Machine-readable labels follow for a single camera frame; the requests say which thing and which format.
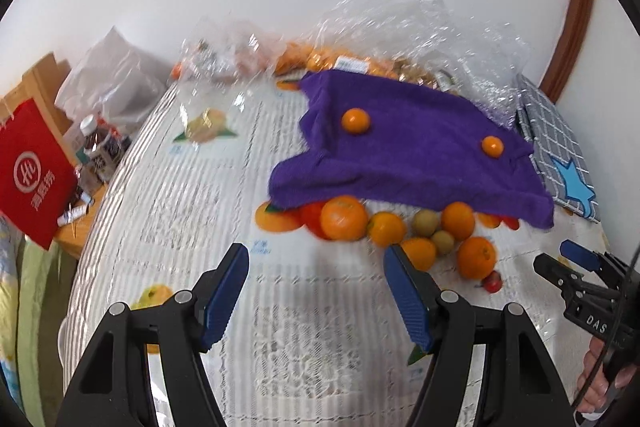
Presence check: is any small clear plastic bag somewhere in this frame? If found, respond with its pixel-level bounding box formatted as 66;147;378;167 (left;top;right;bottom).
175;14;281;148

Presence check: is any pile of bagged oranges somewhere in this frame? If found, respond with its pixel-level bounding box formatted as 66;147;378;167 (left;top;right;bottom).
272;39;401;80

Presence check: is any fruit print lace tablecloth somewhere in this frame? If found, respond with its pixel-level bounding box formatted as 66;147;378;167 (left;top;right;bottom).
57;72;616;427

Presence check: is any large clear plastic bag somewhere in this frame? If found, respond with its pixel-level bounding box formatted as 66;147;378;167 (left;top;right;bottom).
272;0;531;128

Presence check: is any white cap bottle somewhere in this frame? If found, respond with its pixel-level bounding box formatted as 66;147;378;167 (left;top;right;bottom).
65;114;98;158

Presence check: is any dark labelled bottle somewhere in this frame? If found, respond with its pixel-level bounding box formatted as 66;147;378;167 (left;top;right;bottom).
82;117;131;182

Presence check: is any grey checkered bag blue star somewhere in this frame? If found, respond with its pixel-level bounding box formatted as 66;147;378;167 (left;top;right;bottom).
515;73;601;223

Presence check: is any large orange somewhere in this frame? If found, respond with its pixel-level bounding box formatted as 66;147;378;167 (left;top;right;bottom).
320;196;370;242
457;237;497;280
441;201;476;241

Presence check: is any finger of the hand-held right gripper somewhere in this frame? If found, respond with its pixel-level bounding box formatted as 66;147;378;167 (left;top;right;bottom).
533;253;608;303
559;240;632;286

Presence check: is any wooden nightstand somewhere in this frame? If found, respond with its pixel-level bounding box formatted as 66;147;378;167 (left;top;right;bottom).
50;179;108;260

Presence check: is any purple towel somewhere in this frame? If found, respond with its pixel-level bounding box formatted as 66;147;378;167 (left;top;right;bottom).
268;69;556;230

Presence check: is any brown wooden door frame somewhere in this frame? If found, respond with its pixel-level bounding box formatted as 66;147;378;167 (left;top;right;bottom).
540;0;598;100

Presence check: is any green yellow bedding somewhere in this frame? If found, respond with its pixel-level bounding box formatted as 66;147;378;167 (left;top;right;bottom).
0;212;81;408

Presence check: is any small white tube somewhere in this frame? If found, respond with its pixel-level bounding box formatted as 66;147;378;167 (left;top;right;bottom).
56;202;93;228

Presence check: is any red paper bag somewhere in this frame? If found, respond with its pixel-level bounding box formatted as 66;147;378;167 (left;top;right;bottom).
0;99;81;250

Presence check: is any small green fruit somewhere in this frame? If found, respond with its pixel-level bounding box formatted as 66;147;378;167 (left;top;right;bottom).
431;230;456;255
412;209;442;238

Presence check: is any white plastic bag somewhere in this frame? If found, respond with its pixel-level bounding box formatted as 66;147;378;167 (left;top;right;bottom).
55;26;168;128

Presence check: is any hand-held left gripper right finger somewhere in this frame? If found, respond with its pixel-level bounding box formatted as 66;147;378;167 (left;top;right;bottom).
382;243;576;427

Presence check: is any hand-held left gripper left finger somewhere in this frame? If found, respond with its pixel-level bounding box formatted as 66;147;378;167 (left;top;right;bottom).
55;243;250;427

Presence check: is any person's right hand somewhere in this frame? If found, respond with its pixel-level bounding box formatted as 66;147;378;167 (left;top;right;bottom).
575;336;638;423

